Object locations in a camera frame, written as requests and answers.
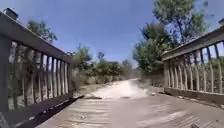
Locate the group of green trees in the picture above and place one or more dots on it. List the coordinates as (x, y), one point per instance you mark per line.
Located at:
(156, 46)

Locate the pale gravel path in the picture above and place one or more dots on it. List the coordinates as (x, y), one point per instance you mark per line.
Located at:
(120, 90)

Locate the wooden plank bridge deck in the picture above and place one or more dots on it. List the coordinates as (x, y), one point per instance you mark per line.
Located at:
(133, 113)

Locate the dark wooden bridge railing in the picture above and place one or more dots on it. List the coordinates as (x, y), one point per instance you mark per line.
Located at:
(193, 43)
(33, 41)

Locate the green tree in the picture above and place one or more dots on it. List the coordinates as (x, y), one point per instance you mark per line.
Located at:
(41, 30)

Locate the row of green bushes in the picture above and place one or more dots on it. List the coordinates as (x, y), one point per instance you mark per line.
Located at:
(100, 68)

